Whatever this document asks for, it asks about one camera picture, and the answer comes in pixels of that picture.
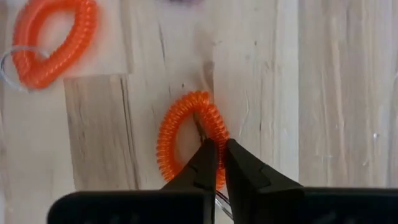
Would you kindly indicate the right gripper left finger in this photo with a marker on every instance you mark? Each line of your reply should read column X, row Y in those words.
column 140, row 208

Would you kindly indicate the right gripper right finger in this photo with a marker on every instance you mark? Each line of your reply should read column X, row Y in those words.
column 295, row 208

